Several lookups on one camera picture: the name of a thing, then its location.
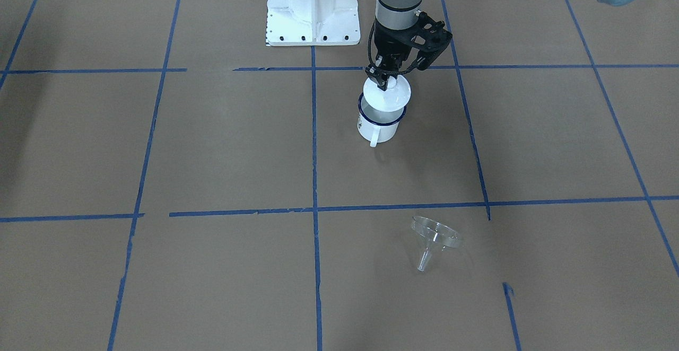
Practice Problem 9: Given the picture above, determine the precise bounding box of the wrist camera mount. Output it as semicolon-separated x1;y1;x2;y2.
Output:
410;11;452;71

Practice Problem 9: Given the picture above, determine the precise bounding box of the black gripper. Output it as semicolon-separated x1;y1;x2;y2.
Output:
364;21;411;90

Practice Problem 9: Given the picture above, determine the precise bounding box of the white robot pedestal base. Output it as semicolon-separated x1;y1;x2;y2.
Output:
265;0;361;47

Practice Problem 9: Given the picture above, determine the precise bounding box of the black cable loop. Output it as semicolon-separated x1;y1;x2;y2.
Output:
366;20;425;76

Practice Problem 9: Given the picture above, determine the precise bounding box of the white enamel mug blue rim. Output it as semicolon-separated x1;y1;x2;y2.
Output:
356;93;407;147

